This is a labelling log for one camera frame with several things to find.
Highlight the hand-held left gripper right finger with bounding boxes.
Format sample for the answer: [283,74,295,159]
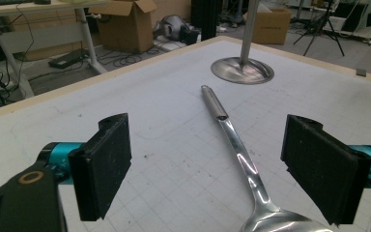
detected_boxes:
[280,113,371,226]

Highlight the grey and black headset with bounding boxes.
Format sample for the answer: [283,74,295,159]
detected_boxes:
[153,14,201,46]

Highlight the white desk with metal legs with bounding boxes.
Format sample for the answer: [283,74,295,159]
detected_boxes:
[0,0,110,100]

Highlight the metal stand with round base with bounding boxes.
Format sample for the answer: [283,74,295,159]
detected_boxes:
[210,0,275,85]

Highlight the stainless steel ladle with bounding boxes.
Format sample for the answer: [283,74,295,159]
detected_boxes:
[200,84,336,232]

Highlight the open cardboard box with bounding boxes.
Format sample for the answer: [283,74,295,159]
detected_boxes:
[88,0,158,54]

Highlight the black floor cables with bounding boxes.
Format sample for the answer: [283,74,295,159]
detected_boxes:
[96,44,162,69]

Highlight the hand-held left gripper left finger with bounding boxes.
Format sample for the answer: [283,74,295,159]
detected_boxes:
[37,112,132,222]

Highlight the black power adapter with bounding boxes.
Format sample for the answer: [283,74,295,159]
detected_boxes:
[47,48,90,70]

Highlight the black camera tripod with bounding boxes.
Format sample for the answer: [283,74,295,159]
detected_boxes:
[293,0,346,57]

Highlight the closed cardboard box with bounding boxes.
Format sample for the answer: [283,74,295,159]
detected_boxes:
[243,8,293,45]

